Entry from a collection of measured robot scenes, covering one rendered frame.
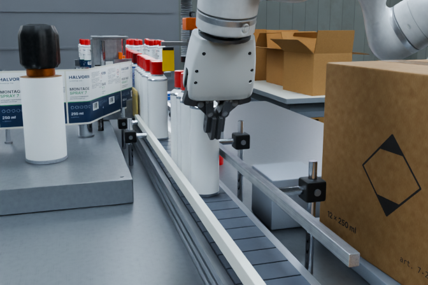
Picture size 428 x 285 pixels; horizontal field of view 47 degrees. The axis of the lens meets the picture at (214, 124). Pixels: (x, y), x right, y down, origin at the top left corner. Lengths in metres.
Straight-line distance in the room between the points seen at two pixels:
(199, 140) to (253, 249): 0.24
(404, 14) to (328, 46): 1.73
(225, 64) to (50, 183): 0.45
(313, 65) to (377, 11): 1.72
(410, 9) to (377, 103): 0.54
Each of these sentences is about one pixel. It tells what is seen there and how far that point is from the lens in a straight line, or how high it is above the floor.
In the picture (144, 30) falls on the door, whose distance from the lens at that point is 6.54.
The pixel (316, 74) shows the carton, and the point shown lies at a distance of 2.87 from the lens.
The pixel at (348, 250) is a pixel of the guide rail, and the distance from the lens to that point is 0.50.
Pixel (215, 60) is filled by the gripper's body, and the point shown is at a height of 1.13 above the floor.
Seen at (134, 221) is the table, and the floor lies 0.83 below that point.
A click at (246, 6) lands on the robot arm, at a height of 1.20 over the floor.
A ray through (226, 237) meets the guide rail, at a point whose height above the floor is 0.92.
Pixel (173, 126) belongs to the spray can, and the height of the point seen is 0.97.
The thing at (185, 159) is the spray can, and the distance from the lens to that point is 0.91.
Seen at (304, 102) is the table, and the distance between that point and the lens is 2.80.
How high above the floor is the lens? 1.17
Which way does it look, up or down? 11 degrees down
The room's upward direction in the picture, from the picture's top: straight up
